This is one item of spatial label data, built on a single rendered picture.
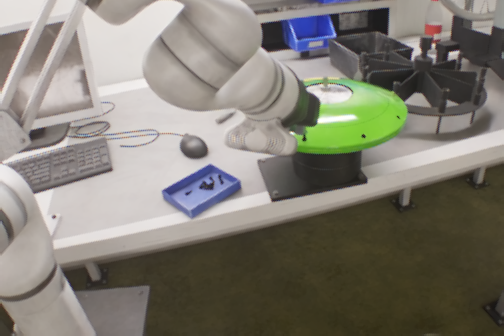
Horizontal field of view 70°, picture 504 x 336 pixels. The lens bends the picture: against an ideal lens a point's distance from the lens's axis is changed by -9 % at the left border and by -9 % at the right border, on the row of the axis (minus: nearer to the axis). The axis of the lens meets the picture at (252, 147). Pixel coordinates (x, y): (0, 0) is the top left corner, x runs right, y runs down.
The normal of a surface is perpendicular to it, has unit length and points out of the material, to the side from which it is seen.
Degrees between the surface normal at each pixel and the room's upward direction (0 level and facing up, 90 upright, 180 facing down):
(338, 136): 24
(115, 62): 90
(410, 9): 90
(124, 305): 0
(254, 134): 51
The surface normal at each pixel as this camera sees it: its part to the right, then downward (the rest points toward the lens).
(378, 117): 0.16, -0.67
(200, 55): 0.11, 0.40
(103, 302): -0.10, -0.86
